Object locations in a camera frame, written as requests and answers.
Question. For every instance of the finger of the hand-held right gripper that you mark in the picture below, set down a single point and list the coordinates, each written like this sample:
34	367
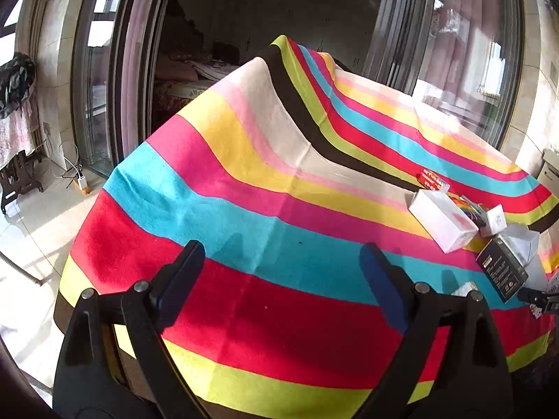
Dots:
539	299

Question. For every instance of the bed with bedding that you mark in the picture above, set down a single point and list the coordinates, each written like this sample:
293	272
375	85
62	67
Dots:
183	78

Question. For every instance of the white power strip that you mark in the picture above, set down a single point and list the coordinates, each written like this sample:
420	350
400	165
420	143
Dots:
82	181

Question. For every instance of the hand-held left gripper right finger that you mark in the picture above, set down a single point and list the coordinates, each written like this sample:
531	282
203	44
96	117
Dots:
384	283

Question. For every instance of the striped colourful tablecloth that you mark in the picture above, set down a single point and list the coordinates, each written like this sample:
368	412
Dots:
262	183

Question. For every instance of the small white cube box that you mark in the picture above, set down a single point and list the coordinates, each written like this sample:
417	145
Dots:
495	220

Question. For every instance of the dark stool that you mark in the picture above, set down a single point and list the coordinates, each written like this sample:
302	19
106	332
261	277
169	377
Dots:
17	174

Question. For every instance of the tiny white packet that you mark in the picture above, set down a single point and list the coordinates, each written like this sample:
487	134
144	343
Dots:
464	290

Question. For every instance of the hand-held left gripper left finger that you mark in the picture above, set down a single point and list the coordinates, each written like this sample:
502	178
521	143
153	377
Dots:
183	279

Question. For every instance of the sliding glass door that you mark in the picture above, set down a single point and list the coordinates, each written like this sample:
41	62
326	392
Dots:
126	74
458	52

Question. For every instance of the white rectangular box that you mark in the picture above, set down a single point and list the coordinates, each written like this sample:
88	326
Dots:
441	220

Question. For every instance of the black box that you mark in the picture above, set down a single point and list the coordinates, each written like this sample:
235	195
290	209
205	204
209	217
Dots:
502	270

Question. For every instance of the red printed box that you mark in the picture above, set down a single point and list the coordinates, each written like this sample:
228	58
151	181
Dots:
430	180

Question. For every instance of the pink cloth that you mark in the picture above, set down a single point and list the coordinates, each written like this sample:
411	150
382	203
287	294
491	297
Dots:
15	135

